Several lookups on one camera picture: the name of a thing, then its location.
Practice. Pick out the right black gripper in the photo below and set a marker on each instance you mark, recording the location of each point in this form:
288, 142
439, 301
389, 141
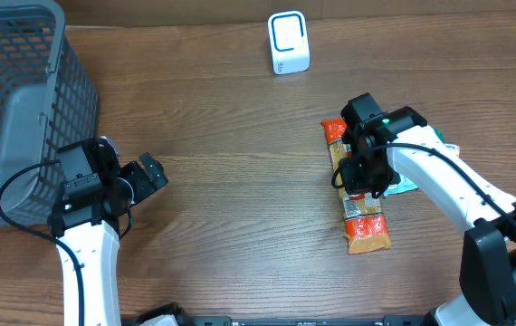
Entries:
353, 184

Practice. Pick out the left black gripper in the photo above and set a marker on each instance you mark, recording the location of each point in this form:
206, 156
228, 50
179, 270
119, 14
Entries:
139, 177

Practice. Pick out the teal tissue packet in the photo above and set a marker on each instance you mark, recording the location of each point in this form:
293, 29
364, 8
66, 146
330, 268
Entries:
402, 186

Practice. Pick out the red snack package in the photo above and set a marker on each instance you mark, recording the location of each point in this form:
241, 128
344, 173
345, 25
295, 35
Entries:
365, 224

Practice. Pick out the green lid jar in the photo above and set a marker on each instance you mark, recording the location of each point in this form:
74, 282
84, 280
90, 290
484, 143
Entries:
439, 134

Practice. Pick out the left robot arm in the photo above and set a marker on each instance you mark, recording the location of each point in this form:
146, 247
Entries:
96, 192

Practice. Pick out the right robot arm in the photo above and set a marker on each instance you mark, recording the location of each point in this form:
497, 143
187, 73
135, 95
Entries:
401, 142

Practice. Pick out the white barcode scanner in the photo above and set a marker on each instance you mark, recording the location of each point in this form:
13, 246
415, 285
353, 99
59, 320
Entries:
288, 37

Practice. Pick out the grey plastic mesh basket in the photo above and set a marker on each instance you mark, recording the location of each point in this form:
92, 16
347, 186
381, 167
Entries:
47, 101

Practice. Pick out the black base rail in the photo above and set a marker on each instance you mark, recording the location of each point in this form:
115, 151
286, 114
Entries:
388, 320

